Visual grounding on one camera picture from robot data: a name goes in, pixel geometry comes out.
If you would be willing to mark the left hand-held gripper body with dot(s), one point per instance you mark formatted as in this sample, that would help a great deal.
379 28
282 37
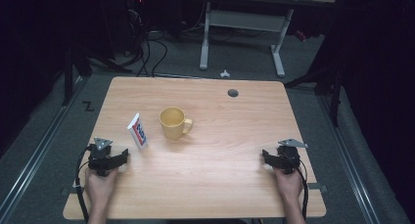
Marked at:
98 157

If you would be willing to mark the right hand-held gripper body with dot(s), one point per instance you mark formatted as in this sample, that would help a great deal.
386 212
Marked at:
288 157

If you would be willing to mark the person's right hand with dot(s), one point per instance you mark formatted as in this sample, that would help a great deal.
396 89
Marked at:
288 186

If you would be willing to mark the person's left hand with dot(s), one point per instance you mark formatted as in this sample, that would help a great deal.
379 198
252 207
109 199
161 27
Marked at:
99 186

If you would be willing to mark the white box with red-blue label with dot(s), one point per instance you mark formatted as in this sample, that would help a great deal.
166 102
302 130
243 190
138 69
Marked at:
138 132

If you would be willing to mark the yellow mug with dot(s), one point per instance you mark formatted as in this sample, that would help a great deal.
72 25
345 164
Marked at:
173 123

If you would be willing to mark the black metal stand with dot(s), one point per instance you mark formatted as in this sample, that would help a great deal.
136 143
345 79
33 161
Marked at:
332 87
70 74

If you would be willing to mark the small white floor object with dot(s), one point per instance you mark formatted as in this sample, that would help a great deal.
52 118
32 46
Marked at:
224 74

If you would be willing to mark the small red object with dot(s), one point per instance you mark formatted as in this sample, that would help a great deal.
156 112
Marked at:
300 35

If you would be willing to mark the grey table bracket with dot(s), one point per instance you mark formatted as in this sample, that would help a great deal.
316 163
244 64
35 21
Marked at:
69 190
318 187

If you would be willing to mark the metal floor rail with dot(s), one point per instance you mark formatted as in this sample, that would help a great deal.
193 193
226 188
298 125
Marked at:
350 165
36 155

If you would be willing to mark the grey desk frame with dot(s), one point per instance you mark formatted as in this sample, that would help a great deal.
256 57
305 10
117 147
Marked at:
244 20

